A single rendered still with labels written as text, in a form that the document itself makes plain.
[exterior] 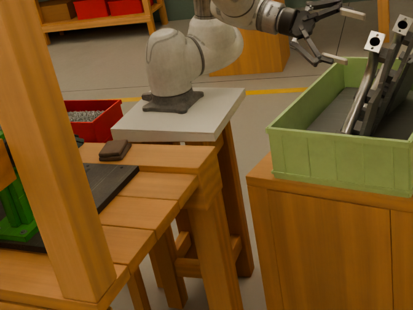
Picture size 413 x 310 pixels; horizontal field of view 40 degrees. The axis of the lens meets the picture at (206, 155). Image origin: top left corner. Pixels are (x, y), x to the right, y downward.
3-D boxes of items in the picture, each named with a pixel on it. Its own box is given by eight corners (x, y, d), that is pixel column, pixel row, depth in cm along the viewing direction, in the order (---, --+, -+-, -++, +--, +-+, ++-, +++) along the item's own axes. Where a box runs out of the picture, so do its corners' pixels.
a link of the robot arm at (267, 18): (266, -8, 159) (286, -3, 157) (271, 8, 167) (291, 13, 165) (254, 21, 157) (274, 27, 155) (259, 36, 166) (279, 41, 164)
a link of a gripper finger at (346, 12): (340, 15, 158) (340, 12, 158) (364, 21, 155) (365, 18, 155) (339, 9, 155) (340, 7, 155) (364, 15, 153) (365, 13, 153)
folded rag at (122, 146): (110, 147, 189) (107, 139, 188) (132, 146, 187) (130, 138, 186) (98, 162, 180) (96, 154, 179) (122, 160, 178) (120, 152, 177)
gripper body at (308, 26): (273, 27, 156) (306, 35, 153) (285, -1, 157) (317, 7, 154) (278, 39, 163) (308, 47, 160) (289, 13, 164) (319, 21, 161)
